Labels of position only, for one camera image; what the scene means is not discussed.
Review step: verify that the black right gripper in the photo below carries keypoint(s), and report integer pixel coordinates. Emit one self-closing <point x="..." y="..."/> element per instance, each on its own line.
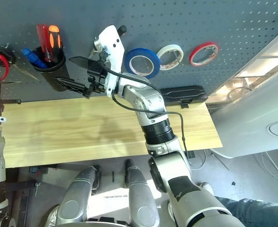
<point x="97" y="78"/>

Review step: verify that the blue tape roll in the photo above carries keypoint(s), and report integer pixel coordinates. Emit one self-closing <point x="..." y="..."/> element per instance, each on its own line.
<point x="128" y="61"/>

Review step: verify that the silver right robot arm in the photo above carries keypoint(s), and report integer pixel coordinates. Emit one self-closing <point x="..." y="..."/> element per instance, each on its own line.
<point x="162" y="142"/>

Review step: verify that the grey pegboard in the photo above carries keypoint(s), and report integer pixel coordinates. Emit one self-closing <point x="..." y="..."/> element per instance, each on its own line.
<point x="200" y="23"/>

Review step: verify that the black tool cup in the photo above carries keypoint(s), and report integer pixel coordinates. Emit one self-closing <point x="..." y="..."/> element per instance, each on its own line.
<point x="56" y="78"/>

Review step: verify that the white tape roll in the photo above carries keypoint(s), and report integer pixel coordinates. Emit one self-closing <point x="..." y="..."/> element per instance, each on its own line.
<point x="174" y="48"/>

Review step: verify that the black floor strip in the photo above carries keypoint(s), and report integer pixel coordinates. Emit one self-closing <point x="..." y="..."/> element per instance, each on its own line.
<point x="113" y="177"/>

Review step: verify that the black tool case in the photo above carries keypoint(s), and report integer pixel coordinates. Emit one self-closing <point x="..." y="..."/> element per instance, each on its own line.
<point x="188" y="93"/>

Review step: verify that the red tape roll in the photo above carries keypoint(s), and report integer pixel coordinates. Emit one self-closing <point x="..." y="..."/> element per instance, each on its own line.
<point x="193" y="55"/>

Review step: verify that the silver robot left leg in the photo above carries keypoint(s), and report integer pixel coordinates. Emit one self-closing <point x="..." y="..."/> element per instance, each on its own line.
<point x="74" y="201"/>

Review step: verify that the silver robot leg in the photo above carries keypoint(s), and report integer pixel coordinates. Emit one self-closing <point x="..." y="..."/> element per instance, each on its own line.
<point x="74" y="201"/>
<point x="141" y="201"/>

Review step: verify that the white floor sheet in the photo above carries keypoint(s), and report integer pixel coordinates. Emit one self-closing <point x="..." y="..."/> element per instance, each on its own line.
<point x="115" y="201"/>

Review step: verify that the silver robot right leg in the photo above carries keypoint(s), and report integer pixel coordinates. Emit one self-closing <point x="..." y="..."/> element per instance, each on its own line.
<point x="141" y="201"/>

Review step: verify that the grey robot torso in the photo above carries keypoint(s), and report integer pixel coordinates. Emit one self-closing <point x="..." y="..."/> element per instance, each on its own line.
<point x="101" y="224"/>

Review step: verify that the white sneaker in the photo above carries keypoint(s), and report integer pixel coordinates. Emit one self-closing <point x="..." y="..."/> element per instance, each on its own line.
<point x="206" y="188"/>
<point x="170" y="208"/>

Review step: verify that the white table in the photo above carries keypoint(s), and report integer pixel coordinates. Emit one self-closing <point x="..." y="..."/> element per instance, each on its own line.
<point x="252" y="123"/>

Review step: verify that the blue jeans leg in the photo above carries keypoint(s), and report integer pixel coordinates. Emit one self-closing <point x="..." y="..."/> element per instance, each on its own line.
<point x="259" y="210"/>

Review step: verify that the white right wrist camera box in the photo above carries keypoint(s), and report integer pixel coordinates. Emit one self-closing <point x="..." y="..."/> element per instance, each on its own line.
<point x="112" y="47"/>

